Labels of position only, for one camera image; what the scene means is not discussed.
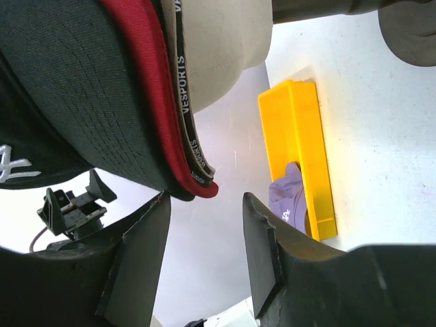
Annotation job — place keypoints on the red cap white logo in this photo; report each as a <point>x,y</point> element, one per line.
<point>142,29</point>

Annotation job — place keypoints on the black cap white NY logo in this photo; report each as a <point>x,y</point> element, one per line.
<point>70,100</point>

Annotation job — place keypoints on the cream mannequin head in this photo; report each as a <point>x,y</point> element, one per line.
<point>222,39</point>

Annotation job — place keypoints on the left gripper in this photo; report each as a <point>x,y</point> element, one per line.
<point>76,217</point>

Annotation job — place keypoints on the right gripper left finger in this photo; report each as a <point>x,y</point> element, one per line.
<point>108,278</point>

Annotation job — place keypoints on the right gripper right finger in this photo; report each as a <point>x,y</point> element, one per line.
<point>298,281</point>

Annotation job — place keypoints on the lavender cap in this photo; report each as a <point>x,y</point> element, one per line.
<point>287,198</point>

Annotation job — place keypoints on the dark wooden stand base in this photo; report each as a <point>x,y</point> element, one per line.
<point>407,27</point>

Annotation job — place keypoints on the yellow plastic tray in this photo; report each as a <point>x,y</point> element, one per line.
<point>292,127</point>

